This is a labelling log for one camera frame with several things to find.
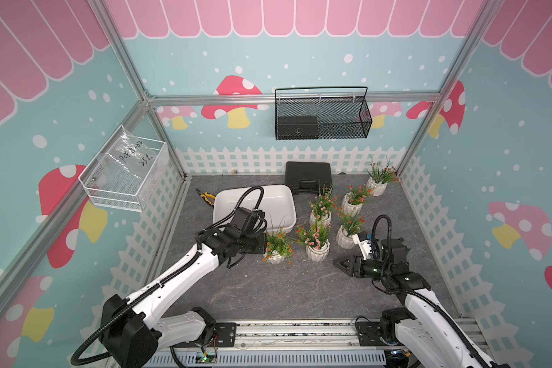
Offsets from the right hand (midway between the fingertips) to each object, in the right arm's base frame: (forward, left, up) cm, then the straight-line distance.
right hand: (337, 262), depth 78 cm
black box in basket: (+48, +12, +22) cm, 54 cm away
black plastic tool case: (+46, +7, -5) cm, 47 cm away
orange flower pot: (+14, -7, 0) cm, 16 cm away
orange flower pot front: (+1, +20, +10) cm, 23 cm away
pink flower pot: (+21, +4, +3) cm, 21 cm away
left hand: (+4, +25, +4) cm, 26 cm away
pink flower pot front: (+8, +7, +3) cm, 11 cm away
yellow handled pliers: (+37, +54, -9) cm, 67 cm away
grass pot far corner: (+42, -26, -1) cm, 50 cm away
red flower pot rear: (+28, -11, -1) cm, 30 cm away
